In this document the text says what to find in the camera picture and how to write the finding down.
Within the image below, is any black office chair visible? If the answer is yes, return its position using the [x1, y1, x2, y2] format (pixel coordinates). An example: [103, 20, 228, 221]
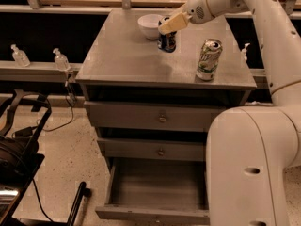
[0, 89, 52, 226]

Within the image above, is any clear pump bottle far left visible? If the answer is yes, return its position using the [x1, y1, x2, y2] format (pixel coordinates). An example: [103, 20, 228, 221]
[10, 44, 30, 67]

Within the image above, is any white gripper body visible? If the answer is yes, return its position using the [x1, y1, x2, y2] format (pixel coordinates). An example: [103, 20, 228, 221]
[184, 0, 226, 24]

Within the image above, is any white ceramic bowl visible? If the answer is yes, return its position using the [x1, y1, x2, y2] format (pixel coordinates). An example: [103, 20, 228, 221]
[137, 14, 163, 40]

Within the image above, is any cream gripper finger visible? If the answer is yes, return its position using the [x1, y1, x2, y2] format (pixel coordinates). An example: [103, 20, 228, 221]
[158, 12, 191, 35]
[171, 5, 185, 16]

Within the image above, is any blue pepsi can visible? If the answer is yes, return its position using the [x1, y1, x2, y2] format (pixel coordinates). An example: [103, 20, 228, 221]
[157, 16, 176, 53]

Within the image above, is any black floor cable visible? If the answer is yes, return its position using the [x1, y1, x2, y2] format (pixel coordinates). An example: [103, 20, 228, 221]
[32, 78, 78, 223]

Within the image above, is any middle grey drawer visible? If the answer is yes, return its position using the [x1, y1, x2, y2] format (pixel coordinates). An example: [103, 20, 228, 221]
[97, 137, 206, 161]

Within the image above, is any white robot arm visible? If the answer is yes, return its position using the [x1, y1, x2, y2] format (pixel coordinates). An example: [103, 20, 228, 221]
[159, 0, 301, 226]

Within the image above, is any clear pump bottle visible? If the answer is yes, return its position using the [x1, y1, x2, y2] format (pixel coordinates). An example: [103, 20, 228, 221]
[53, 48, 71, 72]
[10, 44, 30, 67]

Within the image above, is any green white 7up can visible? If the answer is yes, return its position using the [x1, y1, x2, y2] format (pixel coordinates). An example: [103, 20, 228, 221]
[197, 39, 223, 81]

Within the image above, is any small pump bottle right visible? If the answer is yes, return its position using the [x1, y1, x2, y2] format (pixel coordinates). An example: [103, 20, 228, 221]
[241, 43, 250, 62]

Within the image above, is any top grey drawer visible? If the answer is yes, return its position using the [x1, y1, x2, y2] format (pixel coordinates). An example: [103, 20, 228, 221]
[84, 101, 224, 132]

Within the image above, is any bottom grey open drawer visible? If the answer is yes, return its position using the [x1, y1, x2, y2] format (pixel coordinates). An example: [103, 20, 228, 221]
[96, 158, 210, 225]

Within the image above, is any grey wooden drawer cabinet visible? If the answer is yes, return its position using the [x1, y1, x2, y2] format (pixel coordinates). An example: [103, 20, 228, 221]
[75, 8, 258, 226]

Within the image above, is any black chair base leg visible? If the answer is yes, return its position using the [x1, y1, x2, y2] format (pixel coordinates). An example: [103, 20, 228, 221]
[67, 182, 91, 226]

